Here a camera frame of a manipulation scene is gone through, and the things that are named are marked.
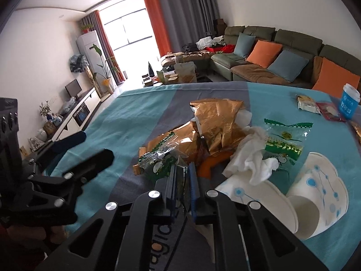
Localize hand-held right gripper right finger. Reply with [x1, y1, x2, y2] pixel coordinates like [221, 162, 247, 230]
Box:
[187, 162, 329, 271]

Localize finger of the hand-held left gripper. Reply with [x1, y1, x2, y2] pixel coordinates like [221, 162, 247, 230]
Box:
[28, 131, 87, 170]
[63, 148, 115, 182]

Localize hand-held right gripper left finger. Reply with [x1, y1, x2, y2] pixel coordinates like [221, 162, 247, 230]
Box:
[35, 164, 181, 271]

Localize clear green-print snack bag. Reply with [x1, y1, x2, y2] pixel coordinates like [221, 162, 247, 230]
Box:
[137, 144, 189, 185]
[264, 118, 313, 175]

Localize white tissue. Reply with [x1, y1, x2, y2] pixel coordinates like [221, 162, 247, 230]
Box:
[223, 127, 282, 185]
[235, 110, 253, 127]

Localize person's left hand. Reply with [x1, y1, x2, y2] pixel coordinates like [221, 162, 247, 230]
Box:
[7, 226, 68, 247]

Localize blue white vase with plant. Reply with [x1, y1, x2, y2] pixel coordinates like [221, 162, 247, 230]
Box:
[39, 101, 63, 128]

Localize orange peel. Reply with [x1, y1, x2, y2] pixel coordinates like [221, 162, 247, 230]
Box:
[197, 151, 236, 178]

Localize white television cabinet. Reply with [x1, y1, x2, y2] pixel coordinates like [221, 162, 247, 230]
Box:
[28, 87, 102, 154]

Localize black monitor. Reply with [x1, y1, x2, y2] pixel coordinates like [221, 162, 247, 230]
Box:
[65, 79, 82, 98]

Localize crushed white dotted paper cup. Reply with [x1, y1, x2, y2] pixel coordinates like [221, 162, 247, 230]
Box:
[214, 172, 299, 233]
[286, 152, 349, 241]

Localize tall leafy potted plant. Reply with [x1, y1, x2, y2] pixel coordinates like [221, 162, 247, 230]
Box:
[90, 44, 119, 92]

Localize dark plastic bundle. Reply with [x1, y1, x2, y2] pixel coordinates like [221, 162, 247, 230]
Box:
[69, 54, 90, 74]

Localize white standing air conditioner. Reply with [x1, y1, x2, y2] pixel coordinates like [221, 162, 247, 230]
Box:
[76, 31, 109, 75]

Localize grey orange striped curtain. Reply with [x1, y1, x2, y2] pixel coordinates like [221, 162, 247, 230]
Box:
[82, 10, 126, 84]

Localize black coffee table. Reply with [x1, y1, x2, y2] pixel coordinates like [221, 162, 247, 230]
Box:
[141, 62, 215, 88]

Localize kraft paper bag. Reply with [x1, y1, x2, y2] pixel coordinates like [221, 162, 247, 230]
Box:
[173, 62, 198, 84]

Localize green sectional sofa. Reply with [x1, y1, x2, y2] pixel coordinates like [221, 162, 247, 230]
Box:
[161, 25, 361, 91]

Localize red cloth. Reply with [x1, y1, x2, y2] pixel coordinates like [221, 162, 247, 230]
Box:
[209, 44, 236, 54]

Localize beige snack packet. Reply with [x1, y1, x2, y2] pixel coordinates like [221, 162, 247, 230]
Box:
[296, 94, 322, 115]

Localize white clothes pile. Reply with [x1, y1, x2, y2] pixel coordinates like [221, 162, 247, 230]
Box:
[196, 36, 224, 50]

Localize small blue cushion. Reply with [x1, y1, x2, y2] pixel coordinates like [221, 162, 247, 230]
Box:
[234, 32, 256, 58]

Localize large blue cushion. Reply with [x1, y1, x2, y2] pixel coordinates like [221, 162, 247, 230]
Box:
[267, 50, 309, 83]

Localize red snack packet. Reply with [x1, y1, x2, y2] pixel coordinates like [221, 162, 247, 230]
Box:
[316, 102, 348, 123]

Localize cardboard boxes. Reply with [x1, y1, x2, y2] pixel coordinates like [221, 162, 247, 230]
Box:
[213, 18, 228, 36]

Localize small gold foil wrapper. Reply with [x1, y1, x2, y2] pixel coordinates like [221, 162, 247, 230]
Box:
[351, 121, 361, 144]

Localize blue paper cup white lid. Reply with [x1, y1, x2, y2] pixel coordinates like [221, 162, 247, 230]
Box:
[338, 83, 361, 120]

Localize large orange cushion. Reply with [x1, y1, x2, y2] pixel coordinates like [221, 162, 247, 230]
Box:
[312, 57, 361, 99]

